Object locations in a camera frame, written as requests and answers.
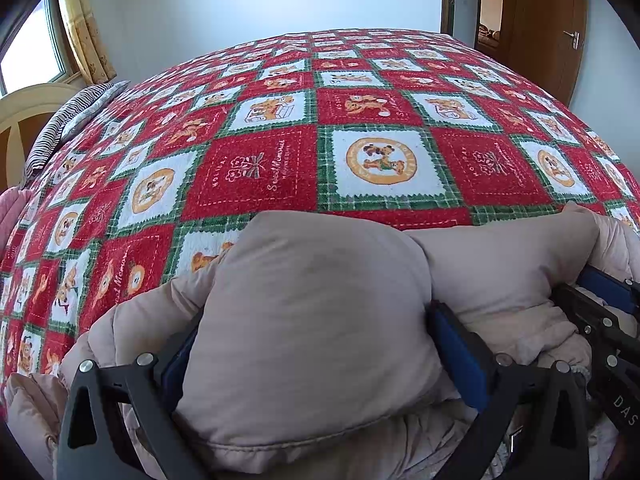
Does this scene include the cream and wood headboard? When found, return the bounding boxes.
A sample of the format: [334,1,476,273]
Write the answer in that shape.
[0,83,83,196]

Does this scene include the pale pink quilted jacket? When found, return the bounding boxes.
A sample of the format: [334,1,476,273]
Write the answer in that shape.
[2,202,640,480]

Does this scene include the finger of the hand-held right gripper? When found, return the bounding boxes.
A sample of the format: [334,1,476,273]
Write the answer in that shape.
[577,266,640,313]
[552,284,640,356]

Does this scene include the striped pillow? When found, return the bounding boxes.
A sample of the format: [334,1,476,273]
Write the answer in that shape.
[25,81,118,176]

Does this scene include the pink folded quilt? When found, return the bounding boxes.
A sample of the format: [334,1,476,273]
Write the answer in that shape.
[0,187,28,241]

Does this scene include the grey patterned pillow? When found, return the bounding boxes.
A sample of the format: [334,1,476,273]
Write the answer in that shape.
[62,80,132,143]

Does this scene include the window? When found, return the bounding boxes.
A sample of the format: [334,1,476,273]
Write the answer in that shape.
[0,0,68,96]

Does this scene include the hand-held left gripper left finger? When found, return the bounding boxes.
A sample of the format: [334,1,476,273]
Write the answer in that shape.
[56,327,208,480]

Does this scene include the brown wooden door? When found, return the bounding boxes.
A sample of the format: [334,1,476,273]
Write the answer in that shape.
[500,0,588,108]

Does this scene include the red checked printed blanket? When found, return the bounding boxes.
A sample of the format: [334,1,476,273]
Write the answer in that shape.
[0,29,640,406]

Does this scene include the brown door frame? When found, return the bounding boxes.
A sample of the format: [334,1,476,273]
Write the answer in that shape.
[440,0,483,48]

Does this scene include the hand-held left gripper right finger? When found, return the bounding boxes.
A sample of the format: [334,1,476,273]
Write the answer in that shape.
[430,301,591,480]

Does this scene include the narrow beige curtain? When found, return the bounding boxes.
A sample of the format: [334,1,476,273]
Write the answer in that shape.
[57,0,118,86]

